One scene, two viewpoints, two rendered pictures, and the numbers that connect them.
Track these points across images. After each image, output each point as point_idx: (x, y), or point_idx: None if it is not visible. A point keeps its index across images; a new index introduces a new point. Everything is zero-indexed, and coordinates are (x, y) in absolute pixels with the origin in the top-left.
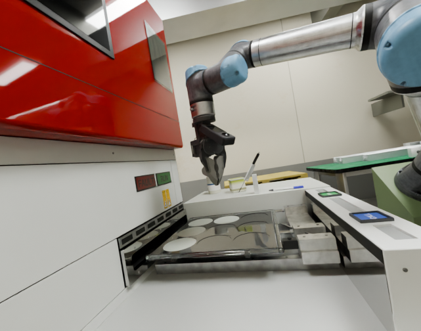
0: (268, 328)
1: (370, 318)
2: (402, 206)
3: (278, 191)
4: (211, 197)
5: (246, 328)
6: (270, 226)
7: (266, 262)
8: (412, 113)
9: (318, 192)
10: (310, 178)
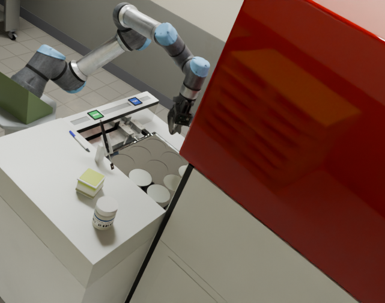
0: (173, 140)
1: (148, 124)
2: (48, 105)
3: (88, 145)
4: (129, 199)
5: (178, 145)
6: (135, 145)
7: None
8: (113, 55)
9: (87, 121)
10: (2, 139)
